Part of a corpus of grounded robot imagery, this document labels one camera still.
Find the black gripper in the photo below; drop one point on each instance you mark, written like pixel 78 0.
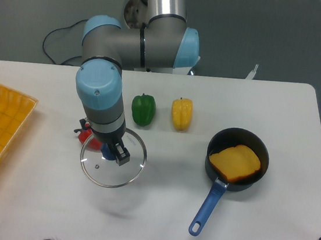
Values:
pixel 117 147

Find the glass pot lid blue knob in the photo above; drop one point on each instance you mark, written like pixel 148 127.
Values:
pixel 100 167

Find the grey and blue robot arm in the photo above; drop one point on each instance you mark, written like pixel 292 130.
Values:
pixel 108 48

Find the green bell pepper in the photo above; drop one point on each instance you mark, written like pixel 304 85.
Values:
pixel 143 109

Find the yellow bell pepper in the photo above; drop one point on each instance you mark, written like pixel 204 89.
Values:
pixel 182 113

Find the yellow bread slice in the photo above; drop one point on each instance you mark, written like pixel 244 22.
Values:
pixel 235 163

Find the dark pot with blue handle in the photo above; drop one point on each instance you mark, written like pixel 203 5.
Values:
pixel 222 140

